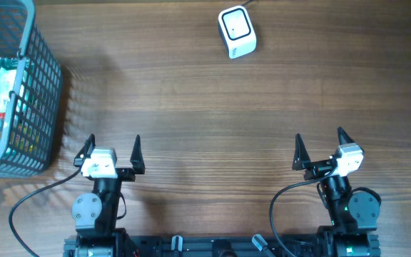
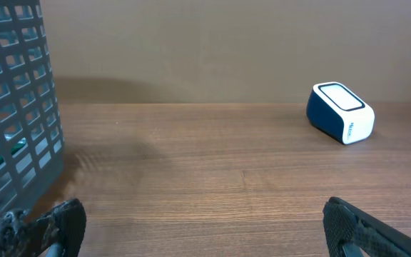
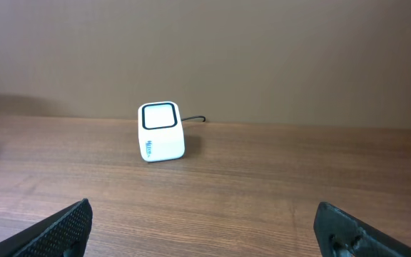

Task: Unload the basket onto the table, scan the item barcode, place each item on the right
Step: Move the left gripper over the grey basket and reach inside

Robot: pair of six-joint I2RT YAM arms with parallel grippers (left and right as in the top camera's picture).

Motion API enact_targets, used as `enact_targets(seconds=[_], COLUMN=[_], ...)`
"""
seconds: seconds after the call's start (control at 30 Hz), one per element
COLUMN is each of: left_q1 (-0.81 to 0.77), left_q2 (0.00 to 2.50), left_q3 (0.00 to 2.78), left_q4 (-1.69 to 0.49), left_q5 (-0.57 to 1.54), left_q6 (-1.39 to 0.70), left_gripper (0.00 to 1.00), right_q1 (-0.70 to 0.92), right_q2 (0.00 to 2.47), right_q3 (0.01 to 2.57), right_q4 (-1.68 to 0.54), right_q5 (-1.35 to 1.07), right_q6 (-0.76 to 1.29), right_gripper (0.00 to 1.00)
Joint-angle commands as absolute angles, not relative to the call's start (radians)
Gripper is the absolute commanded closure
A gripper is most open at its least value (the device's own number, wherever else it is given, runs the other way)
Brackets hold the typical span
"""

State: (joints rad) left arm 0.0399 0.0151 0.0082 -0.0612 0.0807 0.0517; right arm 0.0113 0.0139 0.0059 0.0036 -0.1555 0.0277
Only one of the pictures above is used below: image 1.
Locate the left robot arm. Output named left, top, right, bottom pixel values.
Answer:
left=63, top=134, right=146, bottom=257

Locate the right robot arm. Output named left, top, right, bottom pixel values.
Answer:
left=292, top=127, right=382, bottom=257

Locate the grey plastic mesh basket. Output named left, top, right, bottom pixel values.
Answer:
left=0, top=1, right=63, bottom=178

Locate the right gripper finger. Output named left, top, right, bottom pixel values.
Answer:
left=292, top=133, right=311, bottom=171
left=337, top=126, right=355, bottom=145

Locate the white barcode scanner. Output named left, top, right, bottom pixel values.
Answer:
left=218, top=5, right=257, bottom=59

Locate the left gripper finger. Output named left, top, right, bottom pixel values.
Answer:
left=73, top=134, right=96, bottom=167
left=130, top=135, right=146, bottom=174

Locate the teal wet wipes pack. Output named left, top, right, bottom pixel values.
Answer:
left=0, top=68, right=17, bottom=114

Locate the green 3M gloves package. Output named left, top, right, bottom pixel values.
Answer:
left=0, top=58, right=19, bottom=79

